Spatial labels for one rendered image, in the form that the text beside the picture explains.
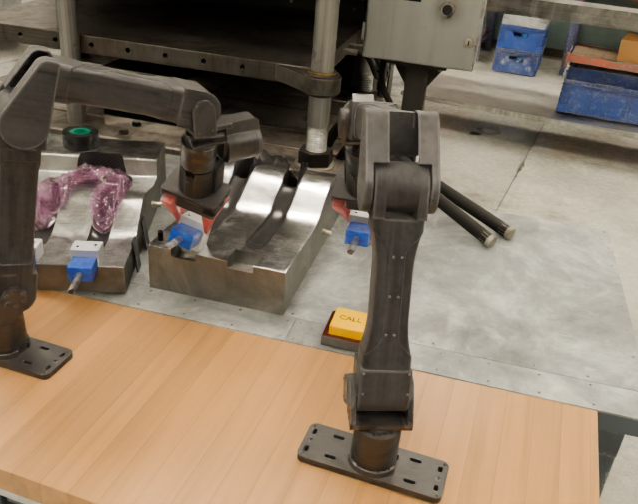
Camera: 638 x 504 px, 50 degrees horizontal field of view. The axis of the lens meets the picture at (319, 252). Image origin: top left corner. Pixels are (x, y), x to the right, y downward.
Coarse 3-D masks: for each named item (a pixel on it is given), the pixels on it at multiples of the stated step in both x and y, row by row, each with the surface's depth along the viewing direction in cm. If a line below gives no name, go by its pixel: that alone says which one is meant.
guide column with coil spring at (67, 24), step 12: (60, 0) 190; (72, 0) 191; (60, 12) 191; (72, 12) 192; (60, 24) 193; (72, 24) 193; (60, 36) 195; (72, 36) 195; (60, 48) 198; (72, 48) 196; (72, 108) 204; (84, 108) 206; (72, 120) 206; (84, 120) 208
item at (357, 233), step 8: (352, 216) 126; (360, 216) 126; (368, 216) 126; (352, 224) 125; (360, 224) 126; (352, 232) 123; (360, 232) 123; (368, 232) 123; (352, 240) 122; (360, 240) 123; (368, 240) 123; (352, 248) 119
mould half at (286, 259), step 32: (256, 192) 144; (320, 192) 143; (224, 224) 135; (256, 224) 136; (288, 224) 137; (320, 224) 142; (160, 256) 125; (224, 256) 123; (288, 256) 125; (160, 288) 128; (192, 288) 126; (224, 288) 124; (256, 288) 123; (288, 288) 124
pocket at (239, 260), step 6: (234, 252) 125; (240, 252) 126; (246, 252) 125; (228, 258) 123; (234, 258) 126; (240, 258) 126; (246, 258) 126; (252, 258) 125; (258, 258) 125; (228, 264) 122; (234, 264) 126; (240, 264) 126; (246, 264) 126; (252, 264) 126; (240, 270) 122; (246, 270) 122; (252, 270) 125
